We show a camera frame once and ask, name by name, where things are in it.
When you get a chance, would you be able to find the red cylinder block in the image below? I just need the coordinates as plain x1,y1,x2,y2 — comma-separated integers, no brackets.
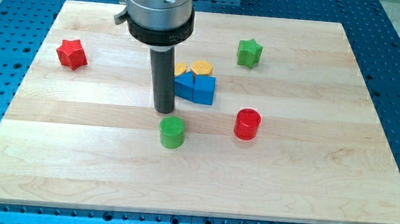
233,108,262,140

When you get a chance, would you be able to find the wooden board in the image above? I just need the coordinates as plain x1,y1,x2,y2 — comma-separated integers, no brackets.
0,1,400,224

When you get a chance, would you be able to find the yellow hexagon block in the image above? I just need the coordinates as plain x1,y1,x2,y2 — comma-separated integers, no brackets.
190,60,213,76

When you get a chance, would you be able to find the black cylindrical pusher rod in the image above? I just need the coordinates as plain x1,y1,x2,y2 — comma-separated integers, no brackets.
150,46,175,113

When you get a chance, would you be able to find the green star block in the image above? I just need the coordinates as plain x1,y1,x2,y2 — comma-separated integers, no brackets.
237,39,263,68

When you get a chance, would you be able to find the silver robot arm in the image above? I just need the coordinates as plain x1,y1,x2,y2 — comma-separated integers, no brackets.
113,0,195,113

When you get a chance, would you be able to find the yellow round block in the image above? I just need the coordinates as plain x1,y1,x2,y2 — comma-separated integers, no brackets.
174,62,188,76

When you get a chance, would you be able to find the blue cube block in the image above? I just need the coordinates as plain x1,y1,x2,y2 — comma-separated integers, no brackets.
193,76,216,105

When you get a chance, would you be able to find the red star block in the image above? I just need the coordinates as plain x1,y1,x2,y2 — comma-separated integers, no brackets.
56,39,88,71

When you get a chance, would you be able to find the green cylinder block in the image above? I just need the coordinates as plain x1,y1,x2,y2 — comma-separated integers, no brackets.
159,116,185,149

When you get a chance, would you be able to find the blue triangular block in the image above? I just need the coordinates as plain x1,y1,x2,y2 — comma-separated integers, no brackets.
174,72,195,101

